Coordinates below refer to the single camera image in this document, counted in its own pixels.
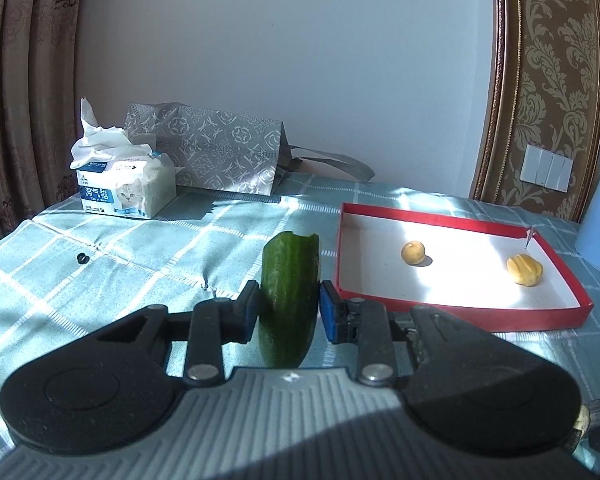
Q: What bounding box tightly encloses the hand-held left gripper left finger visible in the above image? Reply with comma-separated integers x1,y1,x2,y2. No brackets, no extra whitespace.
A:
97,280,261,389

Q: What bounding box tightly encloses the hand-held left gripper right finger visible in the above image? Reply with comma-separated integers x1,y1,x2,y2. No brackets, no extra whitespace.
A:
319,281,482,389

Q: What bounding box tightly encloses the green cucumber piece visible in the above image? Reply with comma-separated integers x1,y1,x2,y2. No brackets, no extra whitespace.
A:
259,231,321,368

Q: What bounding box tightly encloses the red cardboard box lid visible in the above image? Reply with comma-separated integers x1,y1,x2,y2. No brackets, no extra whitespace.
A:
334,202,593,333

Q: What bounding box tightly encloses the small round potato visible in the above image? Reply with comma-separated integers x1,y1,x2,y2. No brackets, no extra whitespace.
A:
400,241,426,266

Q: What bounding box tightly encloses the teal checked tablecloth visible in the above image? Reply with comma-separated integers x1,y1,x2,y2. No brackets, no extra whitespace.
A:
0,170,600,480

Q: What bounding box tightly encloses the grey patterned tote bag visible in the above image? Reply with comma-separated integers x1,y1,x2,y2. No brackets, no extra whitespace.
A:
124,102,376,196

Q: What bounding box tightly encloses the white tissue pack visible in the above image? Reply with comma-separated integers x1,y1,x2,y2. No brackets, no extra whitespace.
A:
70,97,177,220

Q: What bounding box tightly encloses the yellow bell pepper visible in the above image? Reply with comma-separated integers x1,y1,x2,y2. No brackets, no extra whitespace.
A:
506,253,545,287

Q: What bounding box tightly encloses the brown patterned curtain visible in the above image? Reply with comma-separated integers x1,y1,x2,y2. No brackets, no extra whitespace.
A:
0,0,88,256

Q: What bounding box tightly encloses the white wall switch panel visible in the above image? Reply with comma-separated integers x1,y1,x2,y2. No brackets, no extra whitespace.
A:
519,144,576,193

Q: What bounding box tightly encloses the ornate framed wall panel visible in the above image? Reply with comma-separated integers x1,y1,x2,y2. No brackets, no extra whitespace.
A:
470,0,600,223

